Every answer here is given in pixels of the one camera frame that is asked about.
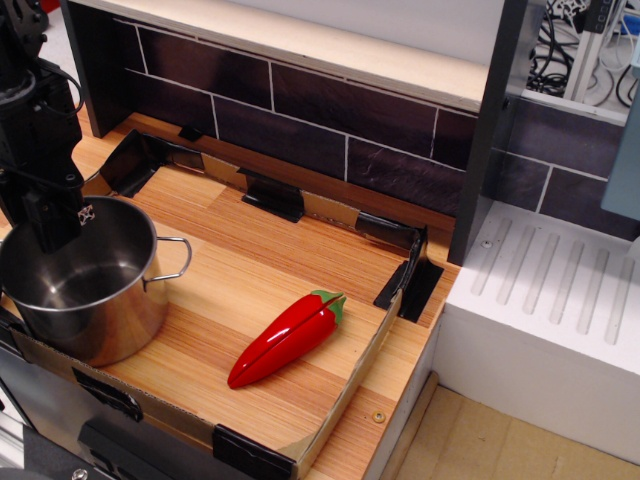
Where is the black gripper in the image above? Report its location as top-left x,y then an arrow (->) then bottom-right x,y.
1,104 -> 95,254

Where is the stainless steel pot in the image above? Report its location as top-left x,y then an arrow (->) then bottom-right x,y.
1,196 -> 186,366

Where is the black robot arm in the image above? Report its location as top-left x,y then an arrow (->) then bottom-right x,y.
1,1 -> 91,253

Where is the cardboard fence with black tape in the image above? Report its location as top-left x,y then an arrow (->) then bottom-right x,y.
1,125 -> 454,479

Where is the grey metal cabinet front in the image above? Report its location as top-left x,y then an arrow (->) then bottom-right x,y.
1,349 -> 246,479

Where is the red toy chili pepper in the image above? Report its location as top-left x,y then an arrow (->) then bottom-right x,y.
227,290 -> 347,389

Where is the brass screw in table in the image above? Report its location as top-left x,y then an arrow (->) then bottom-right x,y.
372,411 -> 386,424

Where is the dark shelf with brick backsplash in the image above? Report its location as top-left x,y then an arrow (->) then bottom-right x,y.
61,1 -> 532,264

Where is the white ribbed drainboard block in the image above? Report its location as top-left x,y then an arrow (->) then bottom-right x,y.
433,202 -> 639,463

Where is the bundle of black cables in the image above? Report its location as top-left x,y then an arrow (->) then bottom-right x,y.
527,0 -> 640,107

